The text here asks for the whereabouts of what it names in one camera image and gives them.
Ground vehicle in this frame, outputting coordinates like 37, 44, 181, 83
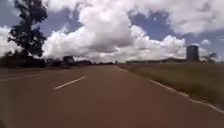
62, 55, 76, 66

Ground dark bushes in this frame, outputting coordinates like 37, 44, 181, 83
0, 51, 63, 70

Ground tall dark tree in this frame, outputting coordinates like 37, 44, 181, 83
7, 0, 49, 68

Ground tall grey building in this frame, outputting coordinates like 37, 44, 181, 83
185, 44, 200, 63

